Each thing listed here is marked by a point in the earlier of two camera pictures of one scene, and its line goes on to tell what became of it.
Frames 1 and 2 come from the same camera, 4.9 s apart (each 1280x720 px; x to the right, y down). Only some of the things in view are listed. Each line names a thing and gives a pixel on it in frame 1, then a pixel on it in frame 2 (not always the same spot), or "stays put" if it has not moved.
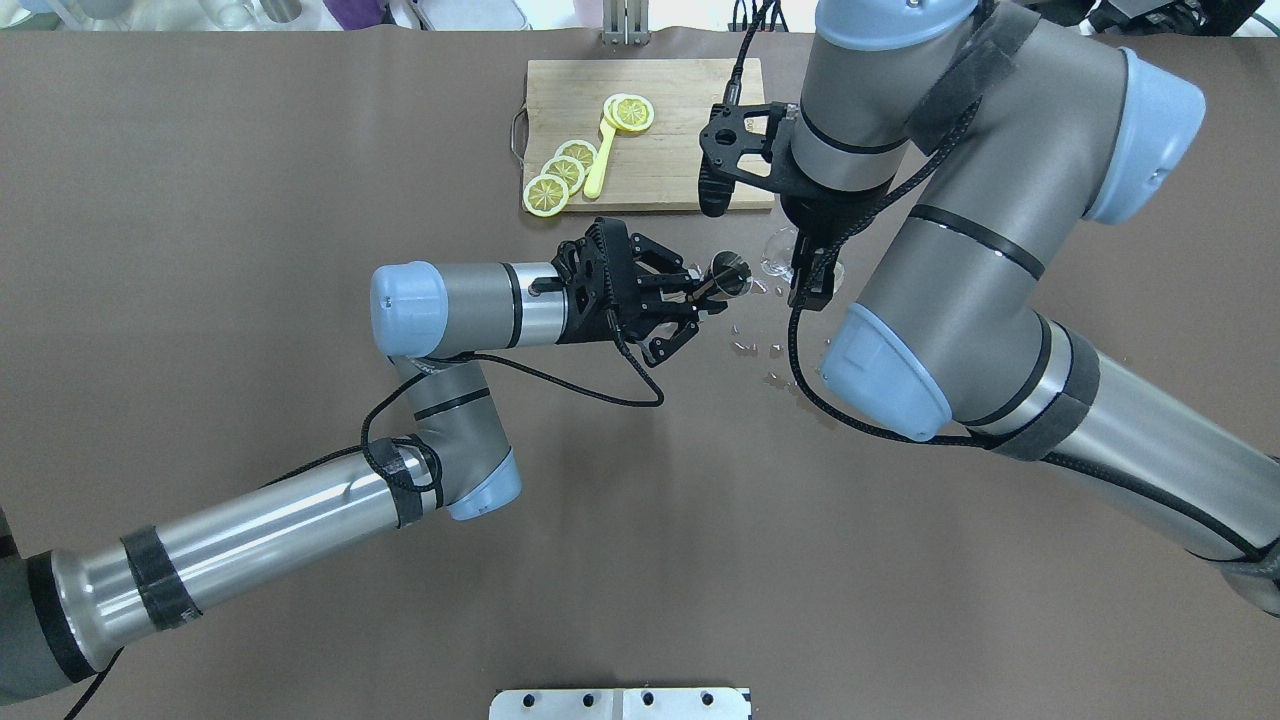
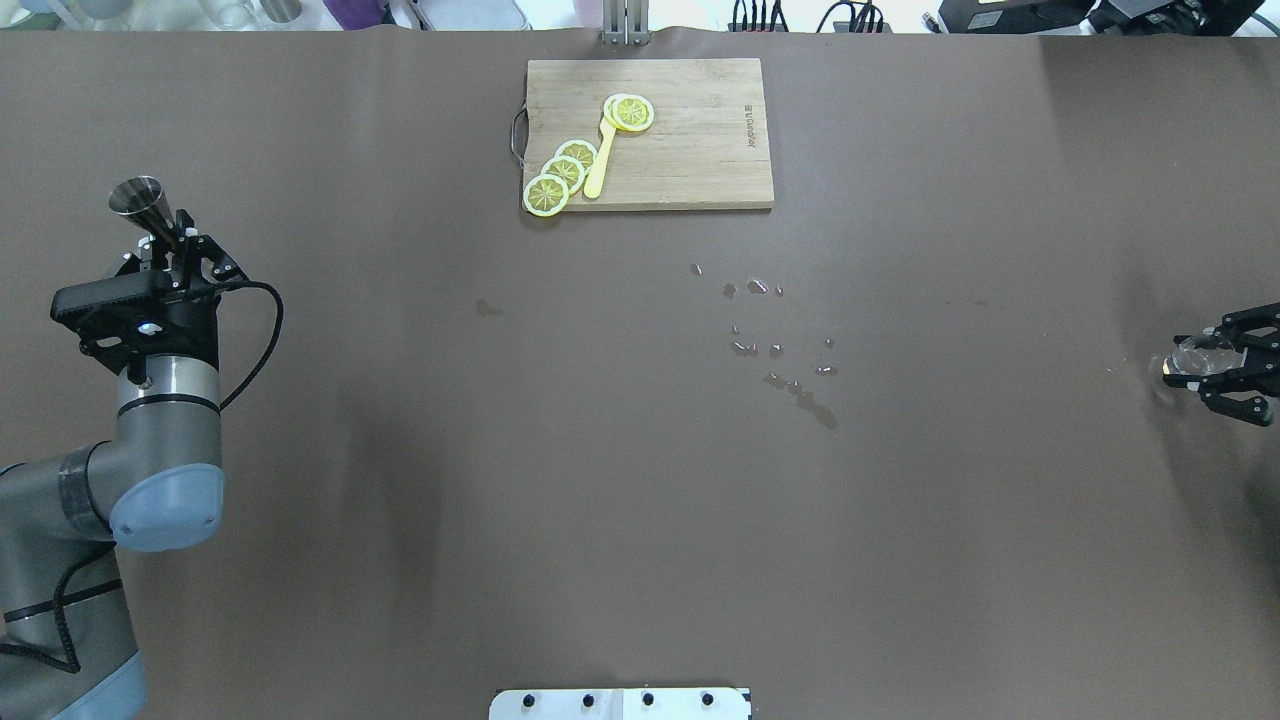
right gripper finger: x=812 y=273 → x=1260 y=377
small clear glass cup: x=779 y=257 → x=1200 y=356
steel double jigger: x=731 y=276 → x=141 y=199
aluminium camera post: x=626 y=22 stays put
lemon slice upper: x=579 y=150 stays put
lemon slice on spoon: x=628 y=112 stays put
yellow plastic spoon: x=592 y=185 stays put
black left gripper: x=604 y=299 → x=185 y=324
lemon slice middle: x=567 y=168 stays put
